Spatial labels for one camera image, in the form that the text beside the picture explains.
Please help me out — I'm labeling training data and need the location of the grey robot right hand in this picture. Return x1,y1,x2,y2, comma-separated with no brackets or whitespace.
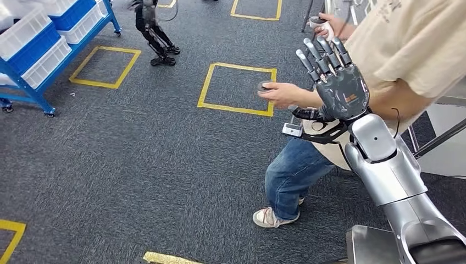
289,36,370,123

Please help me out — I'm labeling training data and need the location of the person's hand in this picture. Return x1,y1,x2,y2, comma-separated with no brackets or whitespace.
313,13,345,41
257,81,304,109

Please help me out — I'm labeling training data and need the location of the white handheld controller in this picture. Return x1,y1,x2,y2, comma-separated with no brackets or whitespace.
308,16,335,41

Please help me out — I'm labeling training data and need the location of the blue metal shelf rack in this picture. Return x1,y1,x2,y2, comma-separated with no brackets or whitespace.
0,0,123,118

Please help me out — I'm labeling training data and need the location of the black stand leg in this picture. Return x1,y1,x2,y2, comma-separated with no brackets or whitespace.
301,0,315,34

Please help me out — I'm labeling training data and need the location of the person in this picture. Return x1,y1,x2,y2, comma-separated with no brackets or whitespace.
253,0,466,229

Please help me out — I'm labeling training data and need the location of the white cabinet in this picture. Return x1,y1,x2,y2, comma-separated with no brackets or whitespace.
418,103,466,178

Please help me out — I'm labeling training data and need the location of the black humanoid robot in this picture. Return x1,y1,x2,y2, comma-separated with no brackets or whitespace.
125,0,181,68

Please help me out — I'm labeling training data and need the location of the white translucent plastic bin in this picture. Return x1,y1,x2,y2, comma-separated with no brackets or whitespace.
21,35,73,90
43,0,79,18
57,3,106,46
0,6,52,62

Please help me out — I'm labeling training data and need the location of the blue plastic bin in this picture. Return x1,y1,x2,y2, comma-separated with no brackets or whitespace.
6,21,62,76

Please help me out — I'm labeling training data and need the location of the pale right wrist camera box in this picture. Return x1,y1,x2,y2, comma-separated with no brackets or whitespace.
282,123,304,138

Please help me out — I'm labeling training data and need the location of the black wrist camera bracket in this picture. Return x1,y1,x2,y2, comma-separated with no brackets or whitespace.
291,115,352,145

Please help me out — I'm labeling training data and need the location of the thin black cable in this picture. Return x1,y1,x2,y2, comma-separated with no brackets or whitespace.
391,107,401,139

